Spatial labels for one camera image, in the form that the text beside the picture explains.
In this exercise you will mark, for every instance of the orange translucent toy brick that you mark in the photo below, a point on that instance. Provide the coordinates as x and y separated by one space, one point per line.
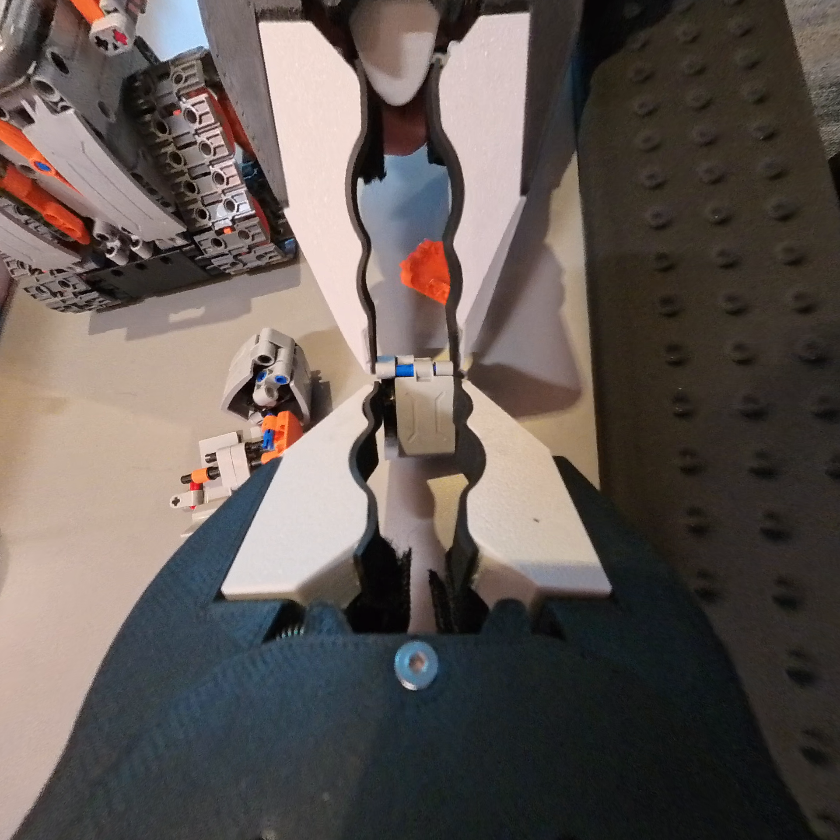
423 269

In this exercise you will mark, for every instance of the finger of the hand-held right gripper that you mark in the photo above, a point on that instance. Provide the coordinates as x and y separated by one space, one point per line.
485 131
308 131

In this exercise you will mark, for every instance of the grey orange toy brick assembly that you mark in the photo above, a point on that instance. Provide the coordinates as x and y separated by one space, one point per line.
226 459

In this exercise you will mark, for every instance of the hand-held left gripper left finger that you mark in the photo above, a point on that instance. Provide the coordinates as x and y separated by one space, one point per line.
302 525

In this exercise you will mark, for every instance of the grey panel wheel toy assembly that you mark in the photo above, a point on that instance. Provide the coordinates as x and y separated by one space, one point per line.
426 420
269 341

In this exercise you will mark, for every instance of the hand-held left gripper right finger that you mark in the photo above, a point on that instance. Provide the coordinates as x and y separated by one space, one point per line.
538 525

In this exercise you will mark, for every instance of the grey orange toy tracked vehicle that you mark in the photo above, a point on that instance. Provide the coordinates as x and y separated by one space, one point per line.
164 164

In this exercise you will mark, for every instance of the black perforated pad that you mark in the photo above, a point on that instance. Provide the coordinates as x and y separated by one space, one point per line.
709 328

